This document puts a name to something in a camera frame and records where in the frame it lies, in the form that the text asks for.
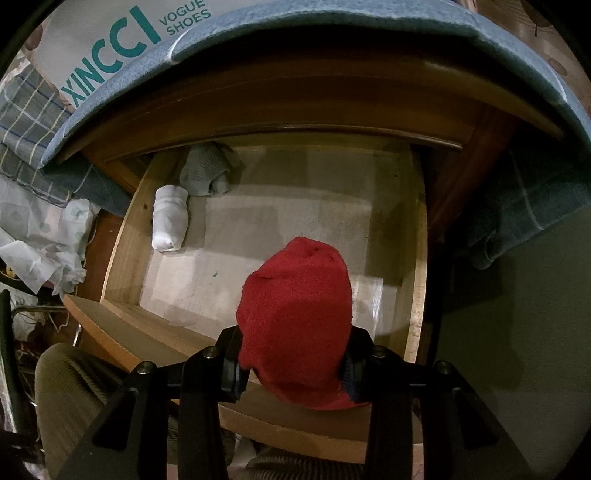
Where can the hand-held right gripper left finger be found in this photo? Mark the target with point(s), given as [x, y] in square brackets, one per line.
[231, 364]

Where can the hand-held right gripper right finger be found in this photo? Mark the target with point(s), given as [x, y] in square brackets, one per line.
[351, 378]

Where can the red underwear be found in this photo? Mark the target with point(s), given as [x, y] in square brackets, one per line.
[300, 314]

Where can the wooden drawer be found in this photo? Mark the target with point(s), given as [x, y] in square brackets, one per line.
[124, 249]

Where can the white sock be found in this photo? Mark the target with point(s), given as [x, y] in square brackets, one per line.
[170, 217]

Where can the grey sock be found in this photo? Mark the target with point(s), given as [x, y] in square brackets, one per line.
[203, 170]

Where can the white drawer liner paper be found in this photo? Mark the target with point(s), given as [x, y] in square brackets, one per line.
[277, 207]

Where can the person's right leg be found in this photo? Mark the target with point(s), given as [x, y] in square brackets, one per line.
[286, 468]

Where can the person's leg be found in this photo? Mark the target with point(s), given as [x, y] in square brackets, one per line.
[286, 468]
[69, 392]

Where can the person's left leg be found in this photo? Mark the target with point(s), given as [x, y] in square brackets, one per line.
[69, 392]

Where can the pale round stool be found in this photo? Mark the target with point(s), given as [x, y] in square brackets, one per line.
[517, 346]

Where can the white floral cloth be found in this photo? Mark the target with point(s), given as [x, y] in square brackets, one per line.
[41, 240]

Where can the wooden nightstand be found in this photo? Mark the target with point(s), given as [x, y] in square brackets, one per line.
[323, 101]

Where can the grey plaid blanket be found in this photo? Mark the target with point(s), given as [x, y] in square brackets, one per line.
[27, 134]

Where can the blue checked cloth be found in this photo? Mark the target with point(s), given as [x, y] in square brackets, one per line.
[369, 27]

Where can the white shoe box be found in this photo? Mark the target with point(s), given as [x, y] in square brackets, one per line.
[92, 41]

